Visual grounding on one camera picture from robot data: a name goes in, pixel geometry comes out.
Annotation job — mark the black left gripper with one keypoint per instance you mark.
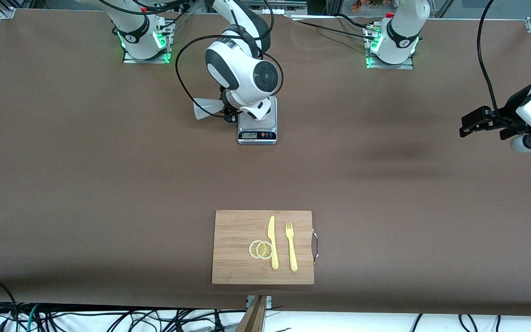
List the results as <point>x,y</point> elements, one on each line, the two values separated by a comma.
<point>508,112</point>

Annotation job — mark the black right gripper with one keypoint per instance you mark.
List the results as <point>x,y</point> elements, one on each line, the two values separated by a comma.
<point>227,99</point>

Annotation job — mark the clear squeeze bottle orange cap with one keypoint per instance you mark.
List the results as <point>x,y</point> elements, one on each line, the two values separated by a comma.
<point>208,108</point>

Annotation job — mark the pink plastic cup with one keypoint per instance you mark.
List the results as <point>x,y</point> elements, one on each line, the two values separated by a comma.
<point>263,118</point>

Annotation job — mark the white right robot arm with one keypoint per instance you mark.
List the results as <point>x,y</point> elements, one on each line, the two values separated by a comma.
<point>247,69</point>

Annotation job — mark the silver digital kitchen scale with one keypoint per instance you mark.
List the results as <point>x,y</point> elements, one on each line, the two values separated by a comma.
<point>257,135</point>

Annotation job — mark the grey power strip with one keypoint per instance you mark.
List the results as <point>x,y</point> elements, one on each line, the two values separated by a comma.
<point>288,4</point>

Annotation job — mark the lemon slice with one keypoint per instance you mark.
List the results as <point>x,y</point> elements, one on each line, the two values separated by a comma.
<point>251,249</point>
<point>264,250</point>

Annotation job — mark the yellow plastic knife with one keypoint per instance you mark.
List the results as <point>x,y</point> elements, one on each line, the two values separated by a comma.
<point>273,249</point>

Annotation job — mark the yellow plastic fork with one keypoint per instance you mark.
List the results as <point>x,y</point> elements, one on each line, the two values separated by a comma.
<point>292,253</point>

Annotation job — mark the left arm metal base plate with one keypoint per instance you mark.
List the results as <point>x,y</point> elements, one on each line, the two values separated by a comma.
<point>406,66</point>

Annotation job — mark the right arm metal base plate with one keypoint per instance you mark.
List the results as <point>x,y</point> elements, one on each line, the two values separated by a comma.
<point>129,60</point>

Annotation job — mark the small metal bracket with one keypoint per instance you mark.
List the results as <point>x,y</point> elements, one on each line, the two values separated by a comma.
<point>269,302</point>

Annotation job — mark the wooden post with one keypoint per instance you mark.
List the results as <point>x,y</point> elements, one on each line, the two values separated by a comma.
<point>254,318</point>

